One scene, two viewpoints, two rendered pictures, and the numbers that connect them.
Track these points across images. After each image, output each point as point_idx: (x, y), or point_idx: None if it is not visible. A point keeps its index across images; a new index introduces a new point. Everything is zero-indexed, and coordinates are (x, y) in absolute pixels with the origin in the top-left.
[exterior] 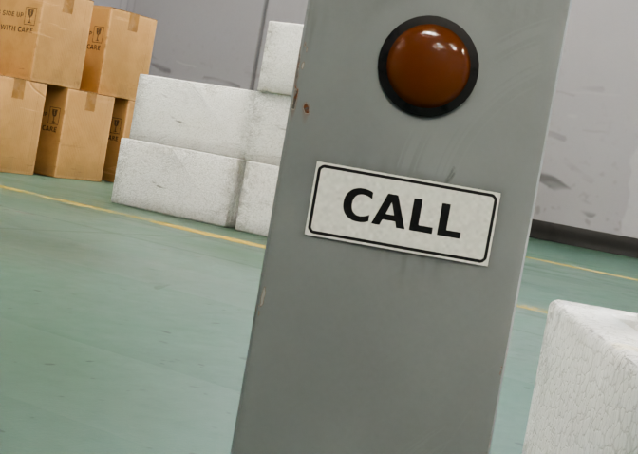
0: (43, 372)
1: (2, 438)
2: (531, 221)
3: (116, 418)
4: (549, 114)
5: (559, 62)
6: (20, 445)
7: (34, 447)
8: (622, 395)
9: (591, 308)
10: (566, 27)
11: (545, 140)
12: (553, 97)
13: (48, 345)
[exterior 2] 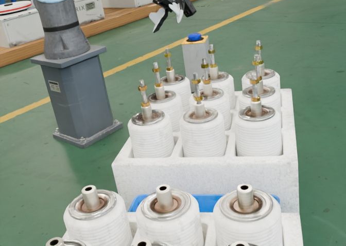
0: None
1: (345, 98)
2: (186, 72)
3: None
4: (184, 63)
5: (184, 58)
6: (343, 100)
7: (344, 101)
8: None
9: (283, 90)
10: (183, 55)
11: (185, 65)
12: (184, 61)
13: None
